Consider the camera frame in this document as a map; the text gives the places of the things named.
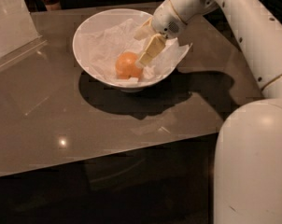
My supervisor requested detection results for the orange fruit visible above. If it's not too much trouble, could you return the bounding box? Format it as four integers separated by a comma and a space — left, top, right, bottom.
115, 51, 143, 79

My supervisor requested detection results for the white ceramic bowl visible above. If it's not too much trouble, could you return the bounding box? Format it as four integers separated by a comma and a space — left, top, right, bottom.
72, 8, 180, 93

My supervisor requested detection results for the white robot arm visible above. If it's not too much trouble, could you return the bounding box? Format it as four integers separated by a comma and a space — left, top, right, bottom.
135, 0, 282, 224

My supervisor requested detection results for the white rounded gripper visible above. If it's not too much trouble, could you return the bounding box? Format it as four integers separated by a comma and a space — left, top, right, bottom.
134, 4, 187, 68

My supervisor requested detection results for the crumpled white paper liner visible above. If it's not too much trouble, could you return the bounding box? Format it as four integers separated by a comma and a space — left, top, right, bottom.
73, 19, 190, 90

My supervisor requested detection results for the clear acrylic sign holder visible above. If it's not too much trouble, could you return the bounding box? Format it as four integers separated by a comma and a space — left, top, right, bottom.
0, 0, 45, 67

